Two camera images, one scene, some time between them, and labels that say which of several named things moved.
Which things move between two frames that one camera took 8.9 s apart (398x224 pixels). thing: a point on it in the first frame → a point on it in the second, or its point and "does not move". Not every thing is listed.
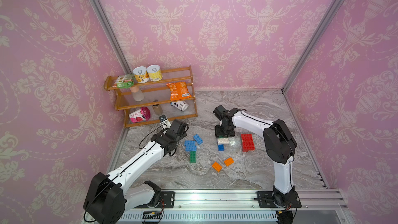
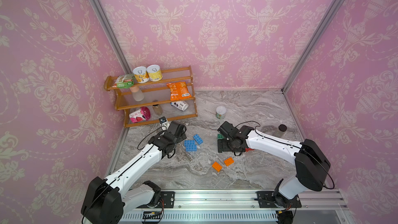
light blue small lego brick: (198, 139) does not move
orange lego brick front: (216, 166) does not move
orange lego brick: (229, 161) does not move
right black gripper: (217, 132) → (224, 148)
